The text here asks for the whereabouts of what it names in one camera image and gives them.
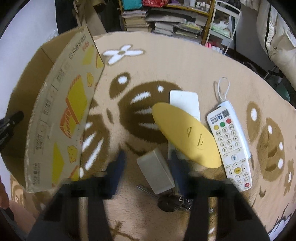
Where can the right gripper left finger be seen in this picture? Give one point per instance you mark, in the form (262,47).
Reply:
(60,219)

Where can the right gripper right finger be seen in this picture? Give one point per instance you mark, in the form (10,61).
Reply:
(236,220)

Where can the black key bunch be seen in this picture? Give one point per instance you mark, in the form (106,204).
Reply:
(168,202)

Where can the yellow oval case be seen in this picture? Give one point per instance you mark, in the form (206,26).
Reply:
(201,146)

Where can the white remote control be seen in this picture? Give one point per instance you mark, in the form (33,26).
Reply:
(234,160)

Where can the small white charger block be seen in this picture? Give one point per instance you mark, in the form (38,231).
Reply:
(156,171)

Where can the light blue power bank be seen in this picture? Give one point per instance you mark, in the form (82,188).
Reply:
(226,103)

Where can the white box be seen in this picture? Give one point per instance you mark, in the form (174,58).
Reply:
(188,102)

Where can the open cardboard box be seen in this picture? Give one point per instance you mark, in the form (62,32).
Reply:
(54,93)

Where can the beige patterned blanket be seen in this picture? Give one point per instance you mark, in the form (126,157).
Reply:
(138,136)

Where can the stack of books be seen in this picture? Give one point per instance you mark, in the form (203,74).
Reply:
(135,20)

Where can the white rolling cart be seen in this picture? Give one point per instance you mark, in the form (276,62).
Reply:
(223,25)

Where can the wooden bookshelf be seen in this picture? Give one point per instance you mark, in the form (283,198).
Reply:
(188,20)

